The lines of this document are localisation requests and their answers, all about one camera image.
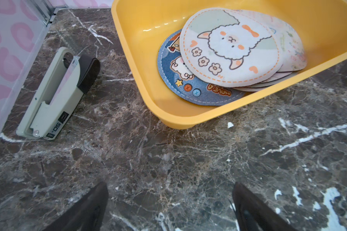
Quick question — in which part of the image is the yellow plastic storage box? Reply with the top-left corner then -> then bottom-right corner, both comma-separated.
111,1 -> 347,130

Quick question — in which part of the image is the white sheep coaster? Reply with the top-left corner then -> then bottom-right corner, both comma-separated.
179,8 -> 283,88

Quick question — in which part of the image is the grey-green bunny coaster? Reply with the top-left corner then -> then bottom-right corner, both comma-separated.
235,71 -> 299,92

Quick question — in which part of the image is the grey stapler tool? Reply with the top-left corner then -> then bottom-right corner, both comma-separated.
16,47 -> 101,140

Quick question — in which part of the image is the butterfly doodle coaster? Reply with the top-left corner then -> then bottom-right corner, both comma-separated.
237,10 -> 307,72

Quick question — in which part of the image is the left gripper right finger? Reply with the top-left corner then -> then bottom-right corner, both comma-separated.
232,182 -> 295,231

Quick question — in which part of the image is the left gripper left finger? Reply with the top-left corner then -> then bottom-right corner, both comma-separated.
45,182 -> 109,231

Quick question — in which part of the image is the blue cartoon coaster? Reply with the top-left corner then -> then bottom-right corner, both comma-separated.
157,30 -> 245,106

